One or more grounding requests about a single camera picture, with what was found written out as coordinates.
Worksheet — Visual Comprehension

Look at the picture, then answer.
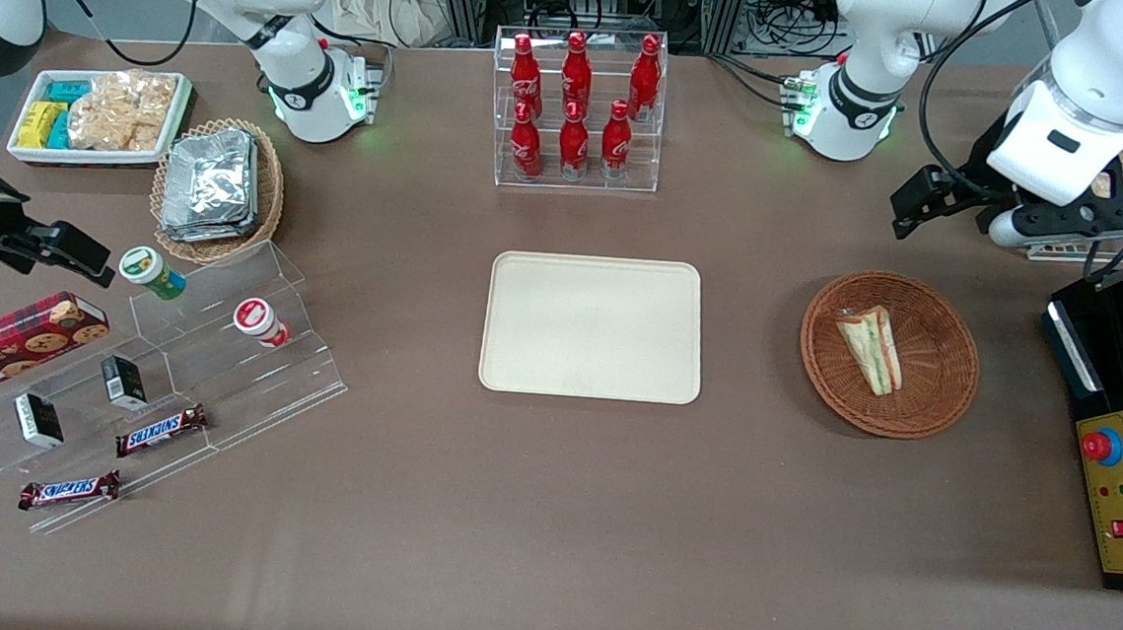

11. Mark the triangle sandwich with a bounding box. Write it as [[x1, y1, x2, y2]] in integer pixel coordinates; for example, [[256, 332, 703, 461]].
[[831, 302, 909, 398]]

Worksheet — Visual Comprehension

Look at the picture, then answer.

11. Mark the white rectangular snack tray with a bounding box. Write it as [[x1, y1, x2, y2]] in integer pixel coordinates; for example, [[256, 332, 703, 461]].
[[6, 61, 196, 177]]

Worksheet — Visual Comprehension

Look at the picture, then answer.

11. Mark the round brown wicker basket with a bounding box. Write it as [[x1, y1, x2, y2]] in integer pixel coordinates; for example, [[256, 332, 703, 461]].
[[793, 265, 987, 445]]

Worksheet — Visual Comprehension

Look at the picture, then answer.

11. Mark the oval light wicker basket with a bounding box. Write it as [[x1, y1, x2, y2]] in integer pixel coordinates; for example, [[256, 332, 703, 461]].
[[146, 112, 290, 270]]

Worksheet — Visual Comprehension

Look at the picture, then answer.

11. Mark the beige plastic serving tray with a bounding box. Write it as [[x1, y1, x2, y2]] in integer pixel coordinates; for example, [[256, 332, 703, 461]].
[[476, 247, 711, 407]]

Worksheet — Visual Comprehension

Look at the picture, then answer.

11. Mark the white round wrist cylinder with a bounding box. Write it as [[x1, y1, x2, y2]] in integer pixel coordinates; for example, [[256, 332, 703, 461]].
[[986, 210, 1030, 250]]

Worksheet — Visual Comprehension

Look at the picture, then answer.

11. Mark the green lidded snack can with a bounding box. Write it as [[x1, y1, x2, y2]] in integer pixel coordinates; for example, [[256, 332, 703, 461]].
[[117, 245, 189, 303]]

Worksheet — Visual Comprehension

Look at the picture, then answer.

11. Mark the red tartan cookie box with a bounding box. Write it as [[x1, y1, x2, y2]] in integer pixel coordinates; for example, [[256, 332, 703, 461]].
[[0, 287, 113, 415]]

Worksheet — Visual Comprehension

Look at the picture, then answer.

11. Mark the yellow snack packet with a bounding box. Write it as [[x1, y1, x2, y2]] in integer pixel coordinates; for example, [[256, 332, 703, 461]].
[[16, 100, 68, 152]]

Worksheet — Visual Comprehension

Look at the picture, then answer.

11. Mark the black machine with yellow panel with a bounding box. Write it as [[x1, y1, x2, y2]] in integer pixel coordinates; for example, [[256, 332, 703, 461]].
[[1022, 213, 1123, 593]]

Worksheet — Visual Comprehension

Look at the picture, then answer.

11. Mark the small black box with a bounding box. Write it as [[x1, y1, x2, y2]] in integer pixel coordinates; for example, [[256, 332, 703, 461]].
[[98, 354, 151, 412], [11, 391, 69, 451]]

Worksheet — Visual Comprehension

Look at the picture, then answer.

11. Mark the stack of foil packets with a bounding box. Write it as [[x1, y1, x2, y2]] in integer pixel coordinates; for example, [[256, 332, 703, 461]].
[[159, 123, 265, 248]]

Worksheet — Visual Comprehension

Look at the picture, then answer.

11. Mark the clear bag of crackers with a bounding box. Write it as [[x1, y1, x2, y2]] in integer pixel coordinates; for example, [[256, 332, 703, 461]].
[[66, 66, 180, 158]]

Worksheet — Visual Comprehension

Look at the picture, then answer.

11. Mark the red lidded snack can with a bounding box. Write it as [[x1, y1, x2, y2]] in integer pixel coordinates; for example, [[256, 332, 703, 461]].
[[231, 296, 294, 349]]

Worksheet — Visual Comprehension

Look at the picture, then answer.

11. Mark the brown Snickers bar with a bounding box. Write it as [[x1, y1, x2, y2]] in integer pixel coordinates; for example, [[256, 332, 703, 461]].
[[17, 463, 122, 519], [113, 397, 211, 464]]

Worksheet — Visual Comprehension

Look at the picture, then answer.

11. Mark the clear acrylic step display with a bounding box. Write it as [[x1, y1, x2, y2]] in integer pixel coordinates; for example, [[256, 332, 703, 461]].
[[0, 222, 360, 556]]

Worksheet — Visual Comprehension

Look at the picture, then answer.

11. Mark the red emergency stop button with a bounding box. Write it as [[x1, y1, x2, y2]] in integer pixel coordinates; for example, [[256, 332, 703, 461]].
[[1080, 428, 1123, 469]]

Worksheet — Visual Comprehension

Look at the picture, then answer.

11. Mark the red cola bottle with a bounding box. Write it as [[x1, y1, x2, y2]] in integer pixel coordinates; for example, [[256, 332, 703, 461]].
[[626, 33, 665, 123], [557, 31, 596, 120], [556, 101, 594, 181], [507, 102, 547, 182], [597, 99, 636, 180], [506, 32, 547, 122]]

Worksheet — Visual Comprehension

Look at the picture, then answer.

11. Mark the clear acrylic bottle rack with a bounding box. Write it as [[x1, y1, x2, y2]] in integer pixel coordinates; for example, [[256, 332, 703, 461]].
[[485, 22, 671, 198]]

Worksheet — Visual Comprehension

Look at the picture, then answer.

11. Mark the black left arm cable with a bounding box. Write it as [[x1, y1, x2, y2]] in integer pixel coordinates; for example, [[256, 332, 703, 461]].
[[910, 0, 1049, 203]]

